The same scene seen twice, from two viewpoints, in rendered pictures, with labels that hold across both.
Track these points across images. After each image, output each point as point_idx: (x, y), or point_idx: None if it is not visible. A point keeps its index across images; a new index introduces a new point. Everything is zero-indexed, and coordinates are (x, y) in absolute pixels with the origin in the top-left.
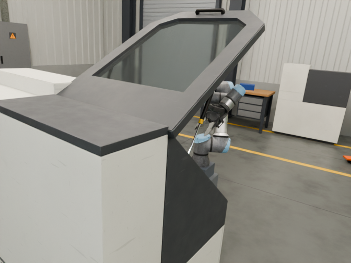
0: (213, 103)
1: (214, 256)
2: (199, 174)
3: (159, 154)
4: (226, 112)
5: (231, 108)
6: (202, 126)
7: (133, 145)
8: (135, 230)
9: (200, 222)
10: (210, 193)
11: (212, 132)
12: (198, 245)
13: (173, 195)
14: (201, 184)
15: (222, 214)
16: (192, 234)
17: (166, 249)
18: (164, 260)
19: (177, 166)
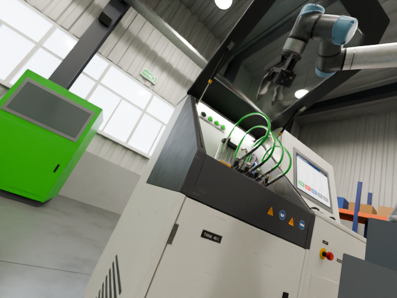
0: (318, 62)
1: (150, 239)
2: (189, 110)
3: (183, 102)
4: (287, 55)
5: (285, 46)
6: (281, 96)
7: (181, 101)
8: (165, 133)
9: (172, 152)
10: (188, 128)
11: (264, 91)
12: (160, 178)
13: (176, 122)
14: (186, 118)
15: (185, 166)
16: (166, 159)
17: (160, 154)
18: (156, 161)
19: (184, 106)
